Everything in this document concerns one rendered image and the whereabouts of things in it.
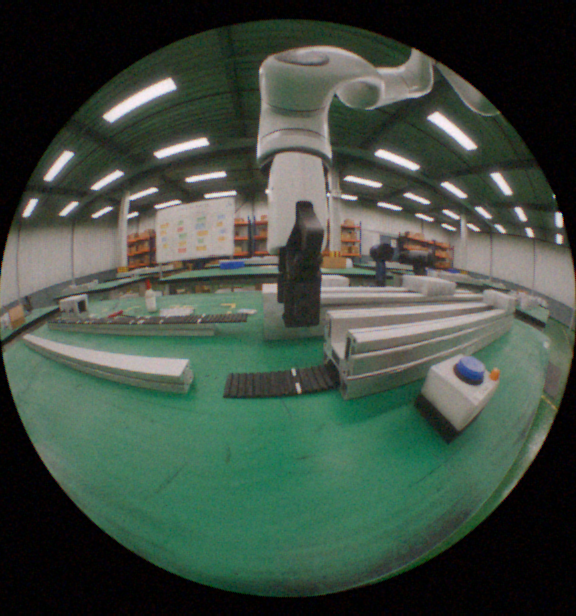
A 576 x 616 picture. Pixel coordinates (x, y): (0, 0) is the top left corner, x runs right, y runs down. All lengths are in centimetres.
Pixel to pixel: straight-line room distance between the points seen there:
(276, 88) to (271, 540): 35
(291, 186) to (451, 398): 25
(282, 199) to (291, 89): 11
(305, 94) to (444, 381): 30
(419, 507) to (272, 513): 12
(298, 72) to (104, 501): 39
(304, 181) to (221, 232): 304
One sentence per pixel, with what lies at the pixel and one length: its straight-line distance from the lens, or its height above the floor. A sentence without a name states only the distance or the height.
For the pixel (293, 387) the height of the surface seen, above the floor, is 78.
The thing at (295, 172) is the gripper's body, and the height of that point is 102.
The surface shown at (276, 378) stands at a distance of 26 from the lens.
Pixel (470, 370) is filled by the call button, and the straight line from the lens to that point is 22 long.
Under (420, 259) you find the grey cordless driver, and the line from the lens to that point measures 79.
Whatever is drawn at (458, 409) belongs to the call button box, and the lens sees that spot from 21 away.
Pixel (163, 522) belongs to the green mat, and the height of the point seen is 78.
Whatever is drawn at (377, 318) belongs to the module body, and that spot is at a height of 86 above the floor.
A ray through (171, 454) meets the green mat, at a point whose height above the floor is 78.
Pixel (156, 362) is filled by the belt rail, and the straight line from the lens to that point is 29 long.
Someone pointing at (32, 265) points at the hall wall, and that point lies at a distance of 1131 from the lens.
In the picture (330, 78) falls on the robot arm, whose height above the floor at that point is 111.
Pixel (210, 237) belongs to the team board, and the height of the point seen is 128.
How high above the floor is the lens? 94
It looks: 16 degrees down
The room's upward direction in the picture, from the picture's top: straight up
